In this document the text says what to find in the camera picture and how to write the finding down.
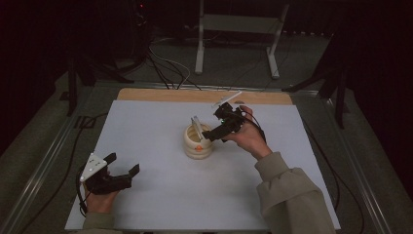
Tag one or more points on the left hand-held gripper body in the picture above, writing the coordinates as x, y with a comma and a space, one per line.
104, 183

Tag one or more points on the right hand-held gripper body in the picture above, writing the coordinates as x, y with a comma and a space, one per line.
232, 118

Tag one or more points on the cream ribbed pen holder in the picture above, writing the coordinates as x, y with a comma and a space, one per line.
198, 146

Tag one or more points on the person's left hand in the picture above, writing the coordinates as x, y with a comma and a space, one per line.
99, 201

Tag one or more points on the person's right hand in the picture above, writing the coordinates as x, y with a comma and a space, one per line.
250, 136

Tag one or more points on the white table mat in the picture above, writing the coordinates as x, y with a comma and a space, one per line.
156, 195

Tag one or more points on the black stand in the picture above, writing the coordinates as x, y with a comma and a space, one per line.
72, 87
339, 97

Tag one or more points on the white metal stand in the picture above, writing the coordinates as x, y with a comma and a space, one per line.
200, 39

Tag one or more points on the dark equipment rack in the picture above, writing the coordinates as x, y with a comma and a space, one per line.
139, 29

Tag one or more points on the metal floor rail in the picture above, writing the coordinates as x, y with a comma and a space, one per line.
42, 165
357, 175

